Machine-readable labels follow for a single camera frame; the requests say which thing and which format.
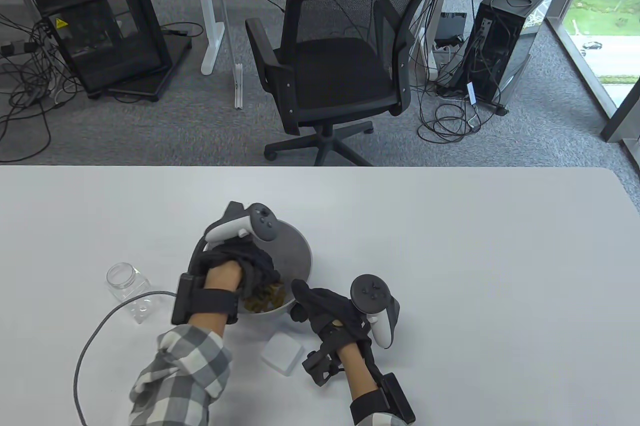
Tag person's right hand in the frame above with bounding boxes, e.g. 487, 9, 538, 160
290, 280, 373, 349

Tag brown raisins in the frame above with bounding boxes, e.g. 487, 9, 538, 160
243, 282, 287, 313

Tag person's right forearm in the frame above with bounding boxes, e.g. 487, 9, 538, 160
337, 341, 408, 426

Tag black flat floor platform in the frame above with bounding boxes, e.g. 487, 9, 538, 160
106, 34, 193, 102

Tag tangled black floor cables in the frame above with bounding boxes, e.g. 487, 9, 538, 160
0, 11, 87, 163

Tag white square jar lid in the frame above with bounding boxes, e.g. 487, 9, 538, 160
261, 334, 306, 377

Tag white desk leg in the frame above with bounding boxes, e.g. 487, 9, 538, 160
192, 0, 229, 76
425, 0, 458, 80

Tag clear square glass jar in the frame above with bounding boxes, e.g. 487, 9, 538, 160
105, 263, 152, 325

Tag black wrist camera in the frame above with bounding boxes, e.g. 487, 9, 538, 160
301, 346, 347, 387

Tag grey braided cable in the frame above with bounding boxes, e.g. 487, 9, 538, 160
73, 291, 179, 426

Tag person's left forearm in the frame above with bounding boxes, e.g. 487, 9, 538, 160
129, 261, 246, 426

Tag grey white hand controller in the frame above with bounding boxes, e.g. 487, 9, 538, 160
350, 274, 402, 349
205, 201, 279, 247

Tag person's left hand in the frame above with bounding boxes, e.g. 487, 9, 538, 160
190, 240, 282, 299

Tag grey power strip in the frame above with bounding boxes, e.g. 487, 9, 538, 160
0, 40, 39, 58

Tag white floor bar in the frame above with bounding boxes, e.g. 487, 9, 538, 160
233, 62, 245, 110

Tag black glass enclosure cabinet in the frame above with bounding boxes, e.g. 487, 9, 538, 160
32, 0, 173, 95

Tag coiled black floor cables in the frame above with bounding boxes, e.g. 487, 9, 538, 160
417, 81, 484, 143

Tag grey salad bowl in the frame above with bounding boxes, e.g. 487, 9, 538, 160
220, 219, 315, 317

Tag black mesh office chair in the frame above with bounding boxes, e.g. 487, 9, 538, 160
245, 0, 441, 167

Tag black forearm sensor pack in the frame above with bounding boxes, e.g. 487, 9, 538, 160
377, 374, 416, 425
171, 274, 239, 330

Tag black computer tower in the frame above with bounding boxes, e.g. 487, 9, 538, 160
461, 0, 562, 114

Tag black box on floor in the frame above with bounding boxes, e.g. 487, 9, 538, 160
434, 11, 468, 47

